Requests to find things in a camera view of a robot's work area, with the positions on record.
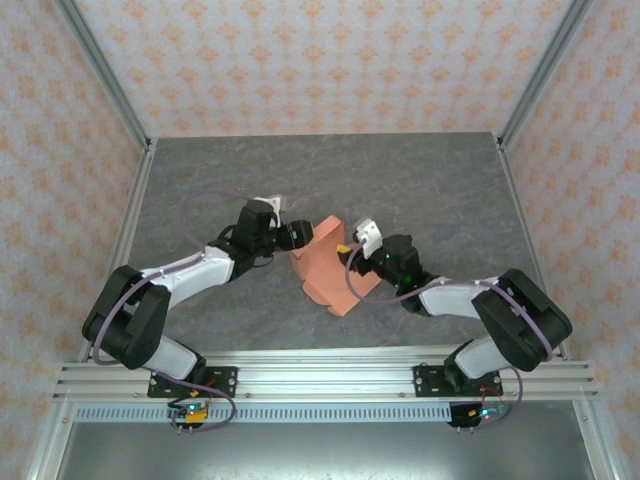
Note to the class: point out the orange paper box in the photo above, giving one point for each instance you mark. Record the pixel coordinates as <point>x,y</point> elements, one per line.
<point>320,270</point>

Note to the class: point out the right robot arm, black white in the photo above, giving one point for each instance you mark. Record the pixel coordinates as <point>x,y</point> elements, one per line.
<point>450,305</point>

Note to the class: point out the aluminium mounting beam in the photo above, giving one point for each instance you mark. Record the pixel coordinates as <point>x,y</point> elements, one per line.
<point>325,380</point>

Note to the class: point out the grey metal sheet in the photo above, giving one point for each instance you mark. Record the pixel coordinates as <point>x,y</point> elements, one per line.
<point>325,452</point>

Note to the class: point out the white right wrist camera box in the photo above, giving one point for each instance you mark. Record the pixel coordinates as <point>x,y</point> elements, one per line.
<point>369,234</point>

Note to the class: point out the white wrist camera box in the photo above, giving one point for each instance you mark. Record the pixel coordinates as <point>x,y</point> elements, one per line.
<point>369,234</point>
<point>274,202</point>

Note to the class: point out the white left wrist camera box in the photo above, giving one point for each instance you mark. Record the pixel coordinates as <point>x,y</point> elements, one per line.
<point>274,202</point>

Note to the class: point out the aluminium table side rail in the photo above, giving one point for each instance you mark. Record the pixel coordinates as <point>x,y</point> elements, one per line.
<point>132,210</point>
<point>520,210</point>

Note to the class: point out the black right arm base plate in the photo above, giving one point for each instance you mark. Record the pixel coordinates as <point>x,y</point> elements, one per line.
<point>427,382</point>

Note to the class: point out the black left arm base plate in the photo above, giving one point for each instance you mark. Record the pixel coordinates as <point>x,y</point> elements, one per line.
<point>225,380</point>

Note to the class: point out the aluminium frame post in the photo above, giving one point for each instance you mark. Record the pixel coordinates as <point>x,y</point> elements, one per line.
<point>100,70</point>
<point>545,70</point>

